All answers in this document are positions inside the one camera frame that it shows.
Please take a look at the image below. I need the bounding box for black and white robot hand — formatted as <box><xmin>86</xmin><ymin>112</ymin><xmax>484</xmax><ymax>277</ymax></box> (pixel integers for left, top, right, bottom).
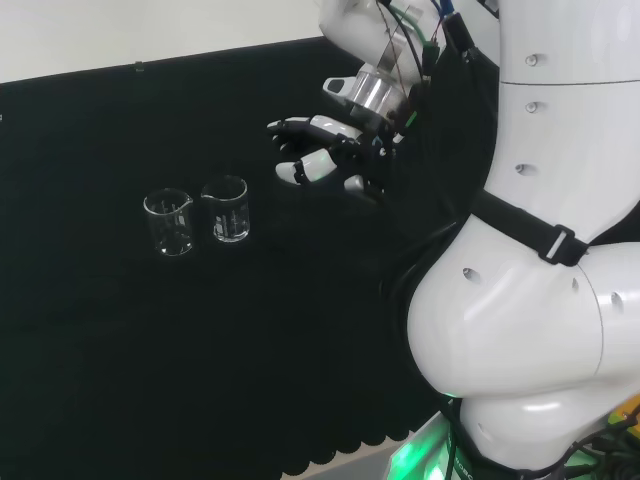
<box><xmin>267</xmin><ymin>113</ymin><xmax>402</xmax><ymax>209</ymax></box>

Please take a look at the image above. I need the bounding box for clear glass beaker with print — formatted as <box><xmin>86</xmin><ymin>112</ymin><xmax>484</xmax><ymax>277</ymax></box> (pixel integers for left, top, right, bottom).
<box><xmin>200</xmin><ymin>174</ymin><xmax>250</xmax><ymax>245</ymax></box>
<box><xmin>143</xmin><ymin>187</ymin><xmax>195</xmax><ymax>258</ymax></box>

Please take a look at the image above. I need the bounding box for black bench cloth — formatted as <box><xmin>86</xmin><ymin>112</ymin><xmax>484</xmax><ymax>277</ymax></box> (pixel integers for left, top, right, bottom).
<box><xmin>0</xmin><ymin>35</ymin><xmax>501</xmax><ymax>480</ymax></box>

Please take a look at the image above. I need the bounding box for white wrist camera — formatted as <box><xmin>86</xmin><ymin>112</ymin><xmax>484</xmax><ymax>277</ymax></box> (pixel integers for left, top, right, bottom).
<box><xmin>322</xmin><ymin>76</ymin><xmax>358</xmax><ymax>99</ymax></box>

